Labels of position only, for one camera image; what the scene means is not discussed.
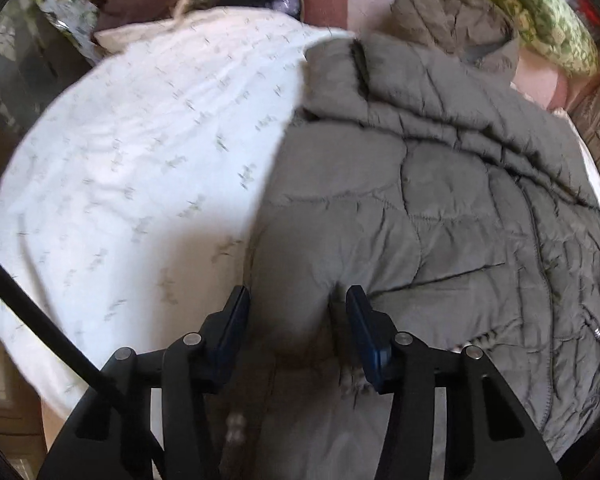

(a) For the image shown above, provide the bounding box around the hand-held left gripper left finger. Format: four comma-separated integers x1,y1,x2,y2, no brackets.
37,285,251,480

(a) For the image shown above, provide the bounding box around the grey quilted jacket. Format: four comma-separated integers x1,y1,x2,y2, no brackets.
217,0,600,480

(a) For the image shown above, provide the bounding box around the black cable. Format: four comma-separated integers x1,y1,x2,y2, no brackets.
0,247,166,480

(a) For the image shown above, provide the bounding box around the white leaf-print duvet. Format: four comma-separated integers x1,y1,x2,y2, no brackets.
0,7,356,423

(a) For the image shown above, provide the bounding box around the red item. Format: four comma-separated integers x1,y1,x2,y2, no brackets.
575,0,600,31

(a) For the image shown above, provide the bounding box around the pink blanket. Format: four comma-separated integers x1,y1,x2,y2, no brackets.
300,0,571,111

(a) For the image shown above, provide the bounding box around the white floral pillow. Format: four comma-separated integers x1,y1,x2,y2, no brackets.
35,0,103,53

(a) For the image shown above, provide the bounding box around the brown cloth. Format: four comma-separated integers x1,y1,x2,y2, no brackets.
90,0,191,33

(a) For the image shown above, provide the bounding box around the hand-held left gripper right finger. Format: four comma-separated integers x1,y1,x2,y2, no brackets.
346,284,563,480

